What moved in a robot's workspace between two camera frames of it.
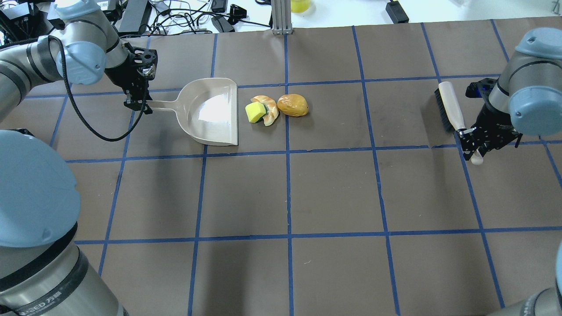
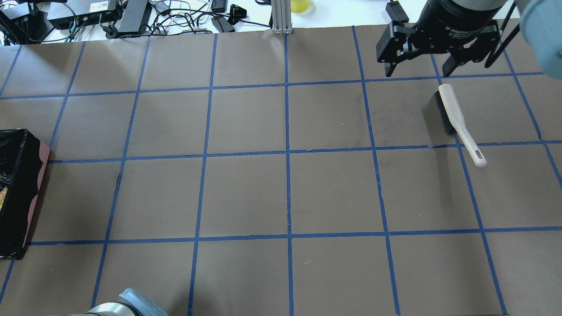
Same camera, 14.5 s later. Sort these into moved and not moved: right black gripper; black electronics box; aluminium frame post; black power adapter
Moved: right black gripper
Not moved: aluminium frame post; black electronics box; black power adapter
